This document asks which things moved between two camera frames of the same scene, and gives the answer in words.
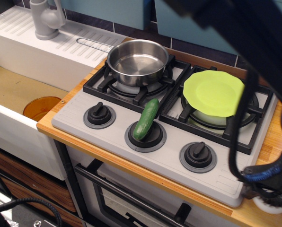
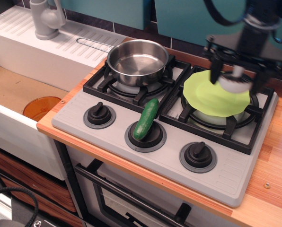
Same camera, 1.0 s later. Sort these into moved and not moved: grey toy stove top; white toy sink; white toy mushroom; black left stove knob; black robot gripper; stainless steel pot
Moved: black robot gripper; white toy mushroom
Not moved: white toy sink; stainless steel pot; black left stove knob; grey toy stove top
